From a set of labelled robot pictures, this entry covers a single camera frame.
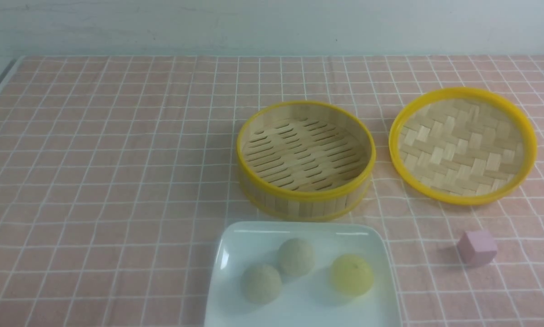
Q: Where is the white steamed bun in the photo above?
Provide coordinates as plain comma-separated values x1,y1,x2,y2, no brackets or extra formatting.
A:
277,238,315,277

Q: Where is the yellow steamed bun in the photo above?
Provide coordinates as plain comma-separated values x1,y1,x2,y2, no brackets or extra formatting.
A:
329,254,375,297

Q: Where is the beige steamed bun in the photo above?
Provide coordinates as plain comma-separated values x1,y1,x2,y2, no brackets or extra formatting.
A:
240,263,284,305

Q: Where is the white square plate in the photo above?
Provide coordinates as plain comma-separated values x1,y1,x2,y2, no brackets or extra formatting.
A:
205,221,403,327

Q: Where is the yellow bamboo steamer basket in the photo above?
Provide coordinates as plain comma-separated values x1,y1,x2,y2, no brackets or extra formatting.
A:
236,101,376,222

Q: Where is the pink checkered tablecloth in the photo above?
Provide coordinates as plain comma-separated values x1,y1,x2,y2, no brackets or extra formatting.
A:
0,54,544,327

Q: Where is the yellow bamboo steamer lid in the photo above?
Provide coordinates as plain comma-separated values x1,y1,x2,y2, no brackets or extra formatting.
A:
389,87,538,206

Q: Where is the pink cube block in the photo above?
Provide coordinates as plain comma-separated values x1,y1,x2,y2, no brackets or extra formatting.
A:
456,230,498,267

